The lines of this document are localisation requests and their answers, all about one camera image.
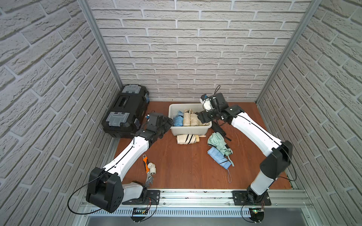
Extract black grey toolbox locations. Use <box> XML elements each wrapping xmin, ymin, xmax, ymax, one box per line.
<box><xmin>101</xmin><ymin>84</ymin><xmax>150</xmax><ymax>138</ymax></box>

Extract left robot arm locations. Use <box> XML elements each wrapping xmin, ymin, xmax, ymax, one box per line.
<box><xmin>77</xmin><ymin>113</ymin><xmax>173</xmax><ymax>213</ymax></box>

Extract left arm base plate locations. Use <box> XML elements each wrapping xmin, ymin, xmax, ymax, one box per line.
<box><xmin>122</xmin><ymin>190</ymin><xmax>160</xmax><ymax>205</ymax></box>

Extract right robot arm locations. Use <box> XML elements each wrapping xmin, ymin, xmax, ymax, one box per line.
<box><xmin>198</xmin><ymin>93</ymin><xmax>293</xmax><ymax>204</ymax></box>

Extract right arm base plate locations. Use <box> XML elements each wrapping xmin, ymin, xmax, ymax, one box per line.
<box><xmin>232</xmin><ymin>190</ymin><xmax>272</xmax><ymax>206</ymax></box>

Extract light blue umbrella front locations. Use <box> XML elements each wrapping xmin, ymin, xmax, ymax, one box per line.
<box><xmin>173</xmin><ymin>111</ymin><xmax>184</xmax><ymax>127</ymax></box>

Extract mint green umbrella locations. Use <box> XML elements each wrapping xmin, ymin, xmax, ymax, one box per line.
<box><xmin>207</xmin><ymin>132</ymin><xmax>234</xmax><ymax>167</ymax></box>

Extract periwinkle blue umbrella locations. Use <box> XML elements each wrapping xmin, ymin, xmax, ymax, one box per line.
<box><xmin>207</xmin><ymin>147</ymin><xmax>232</xmax><ymax>183</ymax></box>

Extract white pipe fitting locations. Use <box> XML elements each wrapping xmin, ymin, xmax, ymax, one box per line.
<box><xmin>148</xmin><ymin>163</ymin><xmax>156</xmax><ymax>175</ymax></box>

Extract black folded umbrella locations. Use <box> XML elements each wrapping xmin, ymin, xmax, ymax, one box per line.
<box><xmin>211</xmin><ymin>121</ymin><xmax>231</xmax><ymax>141</ymax></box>

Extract left circuit board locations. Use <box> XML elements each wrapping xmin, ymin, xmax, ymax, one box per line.
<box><xmin>132</xmin><ymin>207</ymin><xmax>149</xmax><ymax>217</ymax></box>

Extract orange handled wrench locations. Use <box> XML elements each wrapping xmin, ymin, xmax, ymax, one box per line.
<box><xmin>142</xmin><ymin>154</ymin><xmax>153</xmax><ymax>187</ymax></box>

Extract circuit board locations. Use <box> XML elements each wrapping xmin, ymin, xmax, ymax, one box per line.
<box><xmin>249</xmin><ymin>209</ymin><xmax>265</xmax><ymax>223</ymax></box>
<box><xmin>132</xmin><ymin>207</ymin><xmax>149</xmax><ymax>217</ymax></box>

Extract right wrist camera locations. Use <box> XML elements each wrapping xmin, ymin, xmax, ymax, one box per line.
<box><xmin>200</xmin><ymin>94</ymin><xmax>216</xmax><ymax>111</ymax></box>

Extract right circuit board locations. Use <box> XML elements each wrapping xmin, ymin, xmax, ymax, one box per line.
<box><xmin>249</xmin><ymin>209</ymin><xmax>265</xmax><ymax>223</ymax></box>

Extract beige umbrella black stripes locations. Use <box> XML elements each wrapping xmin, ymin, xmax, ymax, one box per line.
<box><xmin>176</xmin><ymin>134</ymin><xmax>206</xmax><ymax>145</ymax></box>

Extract aluminium front rail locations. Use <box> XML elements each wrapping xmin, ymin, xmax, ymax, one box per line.
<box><xmin>80</xmin><ymin>187</ymin><xmax>314</xmax><ymax>209</ymax></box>

